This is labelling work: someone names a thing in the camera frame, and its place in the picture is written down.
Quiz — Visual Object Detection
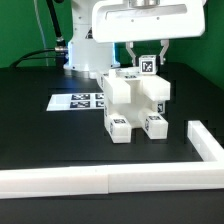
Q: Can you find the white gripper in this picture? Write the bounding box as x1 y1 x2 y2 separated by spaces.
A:
92 0 206 67

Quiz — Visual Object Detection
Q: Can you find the white tagged cube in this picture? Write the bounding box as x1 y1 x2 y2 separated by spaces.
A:
157 101 165 115
139 55 157 75

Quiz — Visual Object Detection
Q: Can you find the white chair back frame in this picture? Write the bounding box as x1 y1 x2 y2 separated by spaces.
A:
97 67 171 104

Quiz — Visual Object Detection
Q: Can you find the white chair seat plate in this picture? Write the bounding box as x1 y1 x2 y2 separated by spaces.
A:
104 99 158 128

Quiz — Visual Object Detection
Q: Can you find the white tag sheet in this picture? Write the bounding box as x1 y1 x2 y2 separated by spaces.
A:
47 93 104 111

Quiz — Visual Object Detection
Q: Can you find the black cable on base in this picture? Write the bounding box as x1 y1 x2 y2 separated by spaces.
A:
9 0 69 69

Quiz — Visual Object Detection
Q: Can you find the white U-shaped fence rail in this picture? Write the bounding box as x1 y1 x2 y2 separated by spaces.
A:
0 121 224 199

